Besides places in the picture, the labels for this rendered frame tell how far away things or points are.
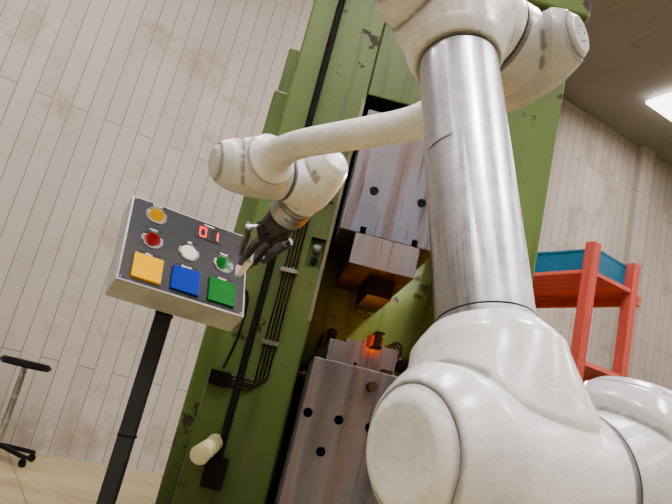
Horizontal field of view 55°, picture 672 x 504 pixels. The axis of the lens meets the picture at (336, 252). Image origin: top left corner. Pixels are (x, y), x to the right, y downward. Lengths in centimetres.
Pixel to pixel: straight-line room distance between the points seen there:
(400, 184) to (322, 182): 68
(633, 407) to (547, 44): 51
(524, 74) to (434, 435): 61
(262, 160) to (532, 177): 125
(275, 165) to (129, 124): 470
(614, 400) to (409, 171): 140
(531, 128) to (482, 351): 183
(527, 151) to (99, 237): 406
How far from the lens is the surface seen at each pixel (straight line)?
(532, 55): 97
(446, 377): 53
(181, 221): 179
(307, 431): 178
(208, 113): 614
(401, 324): 238
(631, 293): 499
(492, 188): 69
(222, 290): 170
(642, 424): 71
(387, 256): 191
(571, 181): 889
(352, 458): 180
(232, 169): 125
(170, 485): 245
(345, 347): 185
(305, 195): 134
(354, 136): 116
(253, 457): 198
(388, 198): 196
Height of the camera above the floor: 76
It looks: 14 degrees up
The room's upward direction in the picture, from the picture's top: 14 degrees clockwise
